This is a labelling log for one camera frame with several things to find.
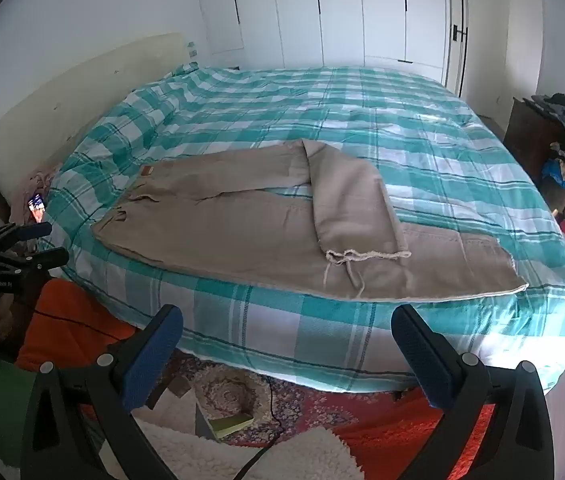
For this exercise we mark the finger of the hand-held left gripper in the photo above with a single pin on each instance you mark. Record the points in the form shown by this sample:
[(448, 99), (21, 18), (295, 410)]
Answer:
[(47, 258), (32, 230)]

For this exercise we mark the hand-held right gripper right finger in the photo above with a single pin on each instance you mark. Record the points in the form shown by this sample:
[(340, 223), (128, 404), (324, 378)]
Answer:
[(422, 355)]

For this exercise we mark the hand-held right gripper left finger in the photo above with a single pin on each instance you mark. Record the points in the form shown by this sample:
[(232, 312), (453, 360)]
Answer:
[(155, 355)]

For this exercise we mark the beige pants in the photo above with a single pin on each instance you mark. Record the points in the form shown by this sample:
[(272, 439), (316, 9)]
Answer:
[(242, 240)]

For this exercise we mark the smartphone with lit screen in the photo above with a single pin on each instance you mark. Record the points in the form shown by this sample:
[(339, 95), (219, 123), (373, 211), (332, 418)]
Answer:
[(37, 207)]

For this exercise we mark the orange cloth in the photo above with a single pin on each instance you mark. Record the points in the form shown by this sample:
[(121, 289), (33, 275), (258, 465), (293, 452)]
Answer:
[(72, 320)]

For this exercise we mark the orange quilted mat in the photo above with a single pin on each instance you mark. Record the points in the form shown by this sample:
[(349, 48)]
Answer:
[(382, 440)]

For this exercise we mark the patterned red rug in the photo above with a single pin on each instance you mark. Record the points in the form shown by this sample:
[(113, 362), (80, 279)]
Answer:
[(307, 400)]

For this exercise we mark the cream padded headboard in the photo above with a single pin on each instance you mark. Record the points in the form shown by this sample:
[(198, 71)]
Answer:
[(62, 105)]

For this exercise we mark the white fluffy rug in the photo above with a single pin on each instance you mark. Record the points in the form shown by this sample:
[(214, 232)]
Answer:
[(302, 455)]

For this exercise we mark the teal checked blanket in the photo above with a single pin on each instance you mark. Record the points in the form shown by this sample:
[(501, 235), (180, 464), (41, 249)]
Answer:
[(412, 140)]

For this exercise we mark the dark wooden dresser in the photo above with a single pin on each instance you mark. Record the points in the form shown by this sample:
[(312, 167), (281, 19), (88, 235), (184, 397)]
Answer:
[(527, 140)]

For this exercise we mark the white door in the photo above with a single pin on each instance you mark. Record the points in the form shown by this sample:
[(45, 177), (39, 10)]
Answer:
[(457, 25)]

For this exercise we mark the white wardrobe doors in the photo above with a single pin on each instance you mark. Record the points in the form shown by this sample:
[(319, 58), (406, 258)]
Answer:
[(342, 10)]

